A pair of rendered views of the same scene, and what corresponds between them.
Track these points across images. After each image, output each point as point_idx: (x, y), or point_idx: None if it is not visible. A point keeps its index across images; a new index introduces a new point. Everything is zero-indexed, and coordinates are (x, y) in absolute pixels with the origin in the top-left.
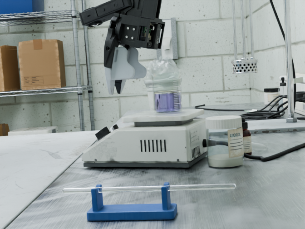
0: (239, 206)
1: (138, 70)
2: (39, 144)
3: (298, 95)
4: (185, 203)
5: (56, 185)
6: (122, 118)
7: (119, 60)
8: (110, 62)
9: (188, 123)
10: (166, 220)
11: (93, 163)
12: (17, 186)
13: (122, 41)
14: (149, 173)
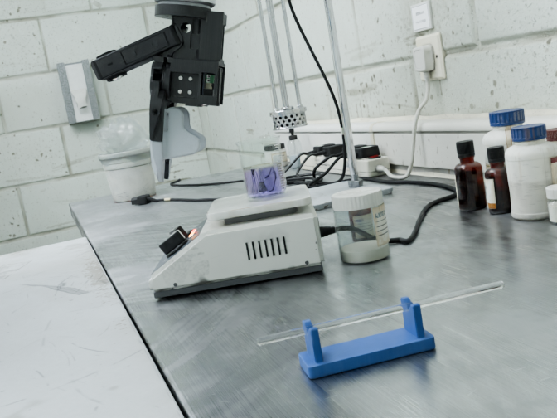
0: (489, 310)
1: None
2: (8, 277)
3: (330, 149)
4: None
5: (156, 335)
6: (211, 216)
7: (172, 128)
8: (160, 132)
9: (302, 207)
10: (427, 351)
11: (171, 291)
12: (90, 350)
13: (172, 99)
14: (275, 289)
